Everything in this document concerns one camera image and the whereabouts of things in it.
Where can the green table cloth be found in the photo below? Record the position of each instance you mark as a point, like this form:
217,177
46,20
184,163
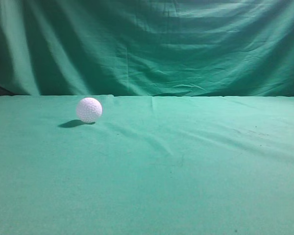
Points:
148,166

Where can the green backdrop curtain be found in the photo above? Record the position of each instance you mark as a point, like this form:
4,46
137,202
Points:
147,47

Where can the white dimpled golf ball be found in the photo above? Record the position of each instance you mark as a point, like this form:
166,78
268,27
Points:
89,110

